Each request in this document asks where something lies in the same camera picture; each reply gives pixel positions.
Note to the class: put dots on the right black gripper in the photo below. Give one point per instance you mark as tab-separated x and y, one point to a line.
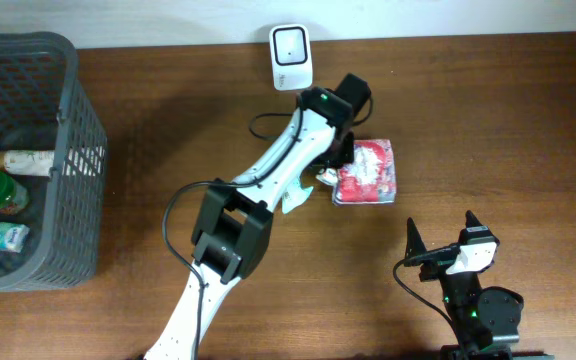
415	253

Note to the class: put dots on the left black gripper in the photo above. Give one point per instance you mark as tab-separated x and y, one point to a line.
347	148

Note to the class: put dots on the orange pocket tissue pack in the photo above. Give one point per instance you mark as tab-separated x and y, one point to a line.
328	176

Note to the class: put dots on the red purple tissue pack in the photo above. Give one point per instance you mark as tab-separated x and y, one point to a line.
371	178

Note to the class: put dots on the teal wet wipes pouch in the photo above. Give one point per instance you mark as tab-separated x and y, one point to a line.
295	195

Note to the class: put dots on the white bamboo print tube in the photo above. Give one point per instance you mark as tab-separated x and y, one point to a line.
41	163

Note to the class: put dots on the teal pocket tissue pack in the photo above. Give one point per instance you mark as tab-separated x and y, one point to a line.
12	236

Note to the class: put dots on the green lid glass jar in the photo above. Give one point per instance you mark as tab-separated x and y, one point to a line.
14	197

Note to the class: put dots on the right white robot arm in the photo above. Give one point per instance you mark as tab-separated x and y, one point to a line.
484	321

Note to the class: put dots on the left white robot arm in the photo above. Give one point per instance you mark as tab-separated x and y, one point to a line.
232	231

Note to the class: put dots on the white barcode scanner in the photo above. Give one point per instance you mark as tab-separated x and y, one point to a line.
291	57

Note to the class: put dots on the grey plastic mesh basket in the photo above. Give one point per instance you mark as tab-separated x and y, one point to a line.
53	243

